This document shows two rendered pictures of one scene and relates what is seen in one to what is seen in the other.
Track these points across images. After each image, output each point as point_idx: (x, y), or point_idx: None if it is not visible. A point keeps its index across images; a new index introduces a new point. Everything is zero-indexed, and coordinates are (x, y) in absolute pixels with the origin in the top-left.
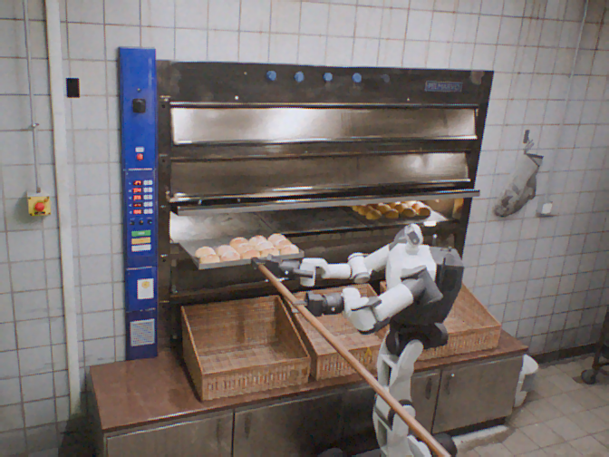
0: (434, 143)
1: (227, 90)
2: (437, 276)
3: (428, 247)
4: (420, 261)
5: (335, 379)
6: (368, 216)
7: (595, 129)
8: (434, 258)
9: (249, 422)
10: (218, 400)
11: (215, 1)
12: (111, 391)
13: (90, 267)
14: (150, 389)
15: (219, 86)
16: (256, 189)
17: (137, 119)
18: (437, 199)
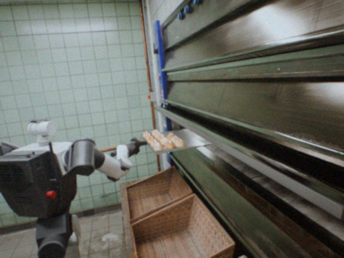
0: (296, 57)
1: (174, 34)
2: (13, 164)
3: (46, 149)
4: (24, 147)
5: (133, 255)
6: None
7: None
8: (21, 151)
9: (123, 229)
10: (127, 207)
11: None
12: (144, 181)
13: (163, 129)
14: (143, 189)
15: (172, 33)
16: (180, 103)
17: (157, 58)
18: (245, 162)
